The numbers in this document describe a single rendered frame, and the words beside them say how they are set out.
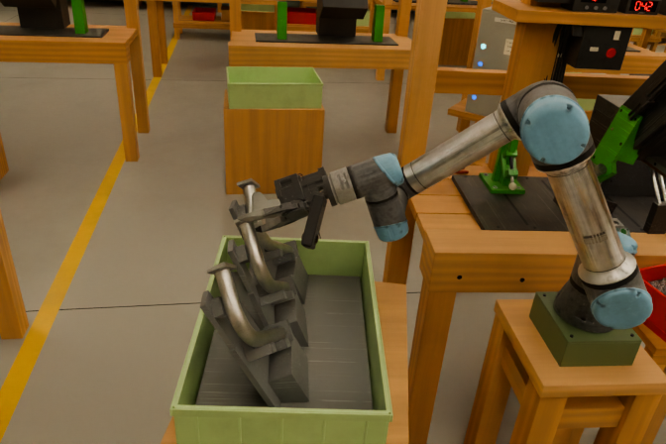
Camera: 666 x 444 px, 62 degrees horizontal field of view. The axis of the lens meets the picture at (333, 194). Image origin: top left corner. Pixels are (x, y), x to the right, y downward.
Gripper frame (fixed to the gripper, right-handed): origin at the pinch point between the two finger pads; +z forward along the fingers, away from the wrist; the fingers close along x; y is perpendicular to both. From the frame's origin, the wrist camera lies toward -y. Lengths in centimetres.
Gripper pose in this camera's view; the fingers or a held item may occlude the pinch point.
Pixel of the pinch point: (249, 227)
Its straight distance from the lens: 122.7
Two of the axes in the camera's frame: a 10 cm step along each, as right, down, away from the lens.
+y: -2.9, -9.1, 2.9
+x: -1.4, -2.6, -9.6
